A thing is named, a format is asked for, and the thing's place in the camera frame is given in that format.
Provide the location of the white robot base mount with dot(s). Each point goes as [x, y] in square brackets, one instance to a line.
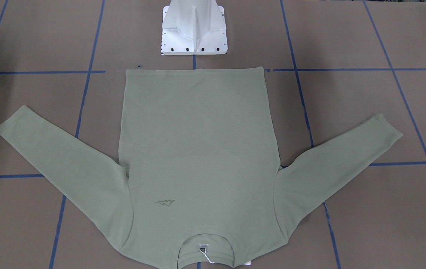
[193, 27]

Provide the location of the white string hang tag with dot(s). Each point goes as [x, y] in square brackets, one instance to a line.
[204, 252]

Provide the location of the olive green long-sleeve shirt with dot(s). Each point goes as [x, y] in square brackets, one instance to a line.
[198, 167]

